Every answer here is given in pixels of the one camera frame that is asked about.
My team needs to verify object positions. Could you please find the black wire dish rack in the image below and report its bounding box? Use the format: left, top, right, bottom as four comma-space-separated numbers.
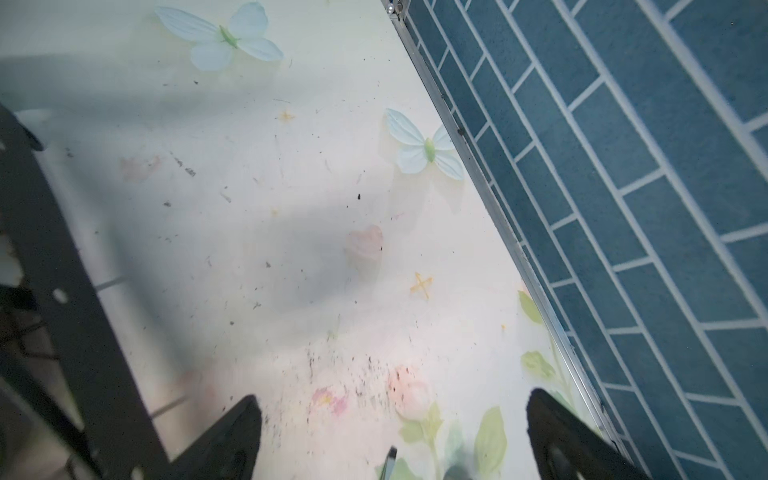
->
1, 109, 169, 479

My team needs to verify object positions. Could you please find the black and white marker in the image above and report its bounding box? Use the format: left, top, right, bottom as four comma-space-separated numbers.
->
378, 446, 398, 480

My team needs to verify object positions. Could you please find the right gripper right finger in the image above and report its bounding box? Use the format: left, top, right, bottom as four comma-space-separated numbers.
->
526, 388, 647, 480

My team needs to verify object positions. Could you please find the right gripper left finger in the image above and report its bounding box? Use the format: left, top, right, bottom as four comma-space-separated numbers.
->
164, 395, 263, 480

